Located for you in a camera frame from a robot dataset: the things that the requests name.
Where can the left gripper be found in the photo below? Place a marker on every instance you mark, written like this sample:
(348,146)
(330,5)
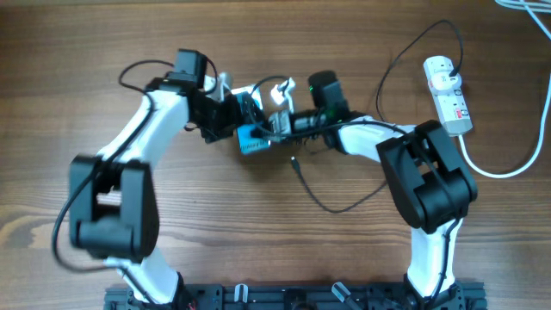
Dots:
(232,119)

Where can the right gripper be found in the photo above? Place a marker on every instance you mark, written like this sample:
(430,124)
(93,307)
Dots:
(284,124)

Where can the turquoise screen smartphone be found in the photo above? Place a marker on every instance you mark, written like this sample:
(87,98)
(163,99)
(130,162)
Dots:
(250,138)

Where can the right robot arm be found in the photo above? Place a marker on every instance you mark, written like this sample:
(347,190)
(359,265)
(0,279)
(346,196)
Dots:
(430,184)

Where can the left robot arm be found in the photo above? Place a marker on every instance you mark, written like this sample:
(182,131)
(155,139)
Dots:
(112,206)

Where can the white charger plug adapter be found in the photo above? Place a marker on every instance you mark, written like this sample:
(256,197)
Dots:
(442,83)

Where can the white power strip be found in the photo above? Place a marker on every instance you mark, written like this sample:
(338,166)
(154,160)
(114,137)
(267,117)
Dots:
(451,108)

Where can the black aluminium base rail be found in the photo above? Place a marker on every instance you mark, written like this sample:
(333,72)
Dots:
(379,295)

